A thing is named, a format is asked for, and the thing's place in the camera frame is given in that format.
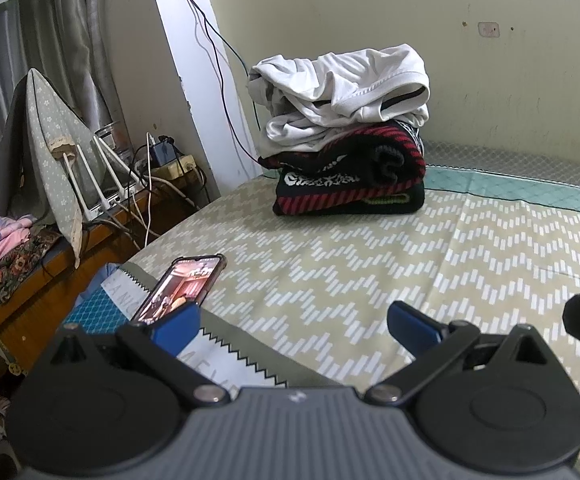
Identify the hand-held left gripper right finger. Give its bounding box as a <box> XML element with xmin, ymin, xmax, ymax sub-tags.
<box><xmin>367</xmin><ymin>301</ymin><xmax>551</xmax><ymax>406</ymax></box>

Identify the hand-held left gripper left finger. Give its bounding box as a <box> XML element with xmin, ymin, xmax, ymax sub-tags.
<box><xmin>50</xmin><ymin>301</ymin><xmax>231</xmax><ymax>406</ymax></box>

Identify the white garment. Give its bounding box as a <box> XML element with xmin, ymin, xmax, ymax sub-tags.
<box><xmin>247</xmin><ymin>44</ymin><xmax>431</xmax><ymax>158</ymax></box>

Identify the black smartphone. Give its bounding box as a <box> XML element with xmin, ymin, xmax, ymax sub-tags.
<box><xmin>128</xmin><ymin>254</ymin><xmax>227</xmax><ymax>323</ymax></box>

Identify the patchwork beige teal bedsheet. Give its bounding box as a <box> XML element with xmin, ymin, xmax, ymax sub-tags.
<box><xmin>62</xmin><ymin>140</ymin><xmax>580</xmax><ymax>461</ymax></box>

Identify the wooden desk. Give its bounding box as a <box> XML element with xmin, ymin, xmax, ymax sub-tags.
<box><xmin>0</xmin><ymin>180</ymin><xmax>221</xmax><ymax>376</ymax></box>

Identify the white router with antennas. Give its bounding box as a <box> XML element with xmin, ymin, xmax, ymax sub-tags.
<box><xmin>62</xmin><ymin>135</ymin><xmax>143</xmax><ymax>222</ymax></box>

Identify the beige power strip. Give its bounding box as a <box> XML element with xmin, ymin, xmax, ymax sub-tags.
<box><xmin>132</xmin><ymin>155</ymin><xmax>198</xmax><ymax>181</ymax></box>

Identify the dark red patterned sweater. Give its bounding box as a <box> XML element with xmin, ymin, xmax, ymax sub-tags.
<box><xmin>257</xmin><ymin>120</ymin><xmax>427</xmax><ymax>217</ymax></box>

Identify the dark floral cloth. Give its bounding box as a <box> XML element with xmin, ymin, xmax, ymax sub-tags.
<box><xmin>0</xmin><ymin>230</ymin><xmax>63</xmax><ymax>303</ymax></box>

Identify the dark charger block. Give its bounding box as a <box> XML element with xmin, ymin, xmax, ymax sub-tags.
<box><xmin>150</xmin><ymin>141</ymin><xmax>177</xmax><ymax>167</ymax></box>

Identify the green flower print cloth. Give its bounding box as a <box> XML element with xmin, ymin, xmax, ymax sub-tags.
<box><xmin>0</xmin><ymin>67</ymin><xmax>100</xmax><ymax>268</ymax></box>

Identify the grey curtain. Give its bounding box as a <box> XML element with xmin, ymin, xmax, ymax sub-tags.
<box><xmin>0</xmin><ymin>0</ymin><xmax>130</xmax><ymax>211</ymax></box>

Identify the white charging cable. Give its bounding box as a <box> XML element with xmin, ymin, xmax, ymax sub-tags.
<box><xmin>142</xmin><ymin>132</ymin><xmax>157</xmax><ymax>247</ymax></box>

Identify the bundle of grey cables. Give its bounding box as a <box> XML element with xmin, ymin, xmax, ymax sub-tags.
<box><xmin>82</xmin><ymin>170</ymin><xmax>211</xmax><ymax>251</ymax></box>

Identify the black wall cable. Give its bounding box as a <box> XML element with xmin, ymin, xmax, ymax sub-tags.
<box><xmin>184</xmin><ymin>0</ymin><xmax>263</xmax><ymax>165</ymax></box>
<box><xmin>169</xmin><ymin>0</ymin><xmax>261</xmax><ymax>128</ymax></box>

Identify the white post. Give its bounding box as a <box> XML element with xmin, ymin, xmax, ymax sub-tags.
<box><xmin>144</xmin><ymin>0</ymin><xmax>263</xmax><ymax>203</ymax></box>

